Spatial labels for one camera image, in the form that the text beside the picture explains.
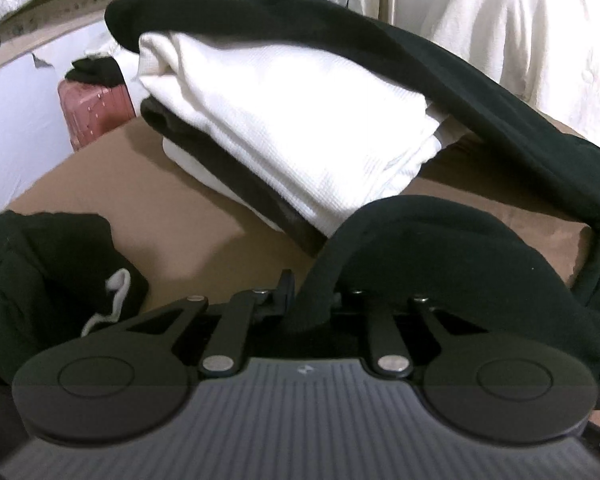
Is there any crumpled black garment with white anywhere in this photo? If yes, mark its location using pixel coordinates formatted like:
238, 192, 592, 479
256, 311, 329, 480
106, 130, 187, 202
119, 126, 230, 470
0, 210, 148, 387

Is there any black sweater garment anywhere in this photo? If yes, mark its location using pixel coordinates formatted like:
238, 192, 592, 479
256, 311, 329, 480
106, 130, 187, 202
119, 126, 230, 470
105, 0, 600, 408

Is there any folded white garment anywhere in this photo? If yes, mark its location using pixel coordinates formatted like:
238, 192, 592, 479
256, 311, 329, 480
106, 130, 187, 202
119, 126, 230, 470
137, 32, 465, 235

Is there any red suitcase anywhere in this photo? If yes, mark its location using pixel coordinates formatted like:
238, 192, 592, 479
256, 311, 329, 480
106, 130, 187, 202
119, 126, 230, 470
58, 79, 136, 152

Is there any folded black garment in stack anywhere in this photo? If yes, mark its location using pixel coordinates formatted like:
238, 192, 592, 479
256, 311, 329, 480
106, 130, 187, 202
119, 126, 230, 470
140, 98, 326, 257

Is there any hanging white cloth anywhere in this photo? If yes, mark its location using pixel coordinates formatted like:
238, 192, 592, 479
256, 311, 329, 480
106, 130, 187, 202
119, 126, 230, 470
420, 0, 600, 147

